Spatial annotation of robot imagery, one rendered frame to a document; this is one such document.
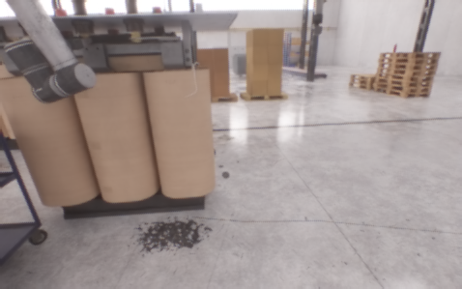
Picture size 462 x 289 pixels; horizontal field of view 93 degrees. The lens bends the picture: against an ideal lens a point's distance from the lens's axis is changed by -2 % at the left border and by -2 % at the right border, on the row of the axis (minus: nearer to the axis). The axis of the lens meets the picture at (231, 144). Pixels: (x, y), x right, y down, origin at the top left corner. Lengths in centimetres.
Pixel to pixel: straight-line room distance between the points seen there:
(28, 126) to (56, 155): 23
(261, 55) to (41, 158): 518
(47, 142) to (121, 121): 49
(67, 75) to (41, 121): 65
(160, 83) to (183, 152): 45
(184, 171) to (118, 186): 47
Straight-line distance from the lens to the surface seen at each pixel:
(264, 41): 611
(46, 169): 190
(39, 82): 129
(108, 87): 152
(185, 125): 146
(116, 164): 167
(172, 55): 144
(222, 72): 607
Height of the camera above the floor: 115
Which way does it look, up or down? 22 degrees down
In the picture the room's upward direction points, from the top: 2 degrees counter-clockwise
